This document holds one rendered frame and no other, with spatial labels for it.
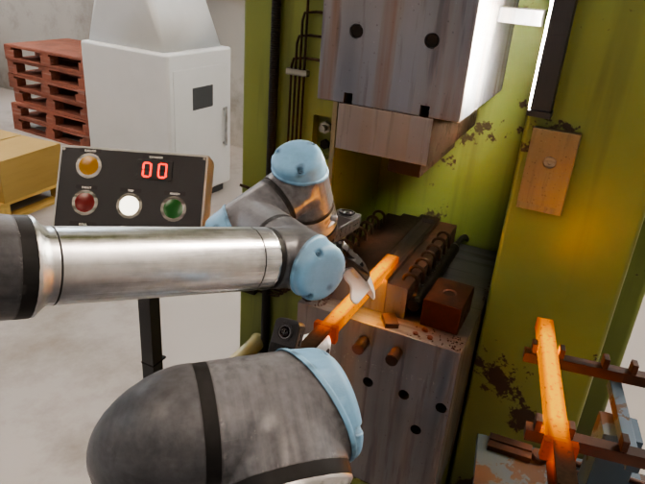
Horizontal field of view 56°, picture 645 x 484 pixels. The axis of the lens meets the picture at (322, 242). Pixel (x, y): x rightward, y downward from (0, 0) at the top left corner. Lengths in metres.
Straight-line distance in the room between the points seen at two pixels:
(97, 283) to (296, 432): 0.23
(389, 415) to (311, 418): 0.89
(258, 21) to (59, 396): 1.73
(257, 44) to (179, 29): 2.68
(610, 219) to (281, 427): 0.94
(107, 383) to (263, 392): 2.14
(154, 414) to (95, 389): 2.11
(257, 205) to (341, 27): 0.53
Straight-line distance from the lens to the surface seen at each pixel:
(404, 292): 1.33
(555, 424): 0.98
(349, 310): 1.19
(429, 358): 1.32
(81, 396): 2.64
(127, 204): 1.44
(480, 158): 1.69
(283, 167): 0.83
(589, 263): 1.38
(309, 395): 0.57
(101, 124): 4.46
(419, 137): 1.21
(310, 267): 0.70
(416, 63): 1.19
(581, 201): 1.33
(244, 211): 0.81
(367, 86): 1.23
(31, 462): 2.42
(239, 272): 0.67
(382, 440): 1.50
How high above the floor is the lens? 1.63
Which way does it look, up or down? 25 degrees down
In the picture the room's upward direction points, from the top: 4 degrees clockwise
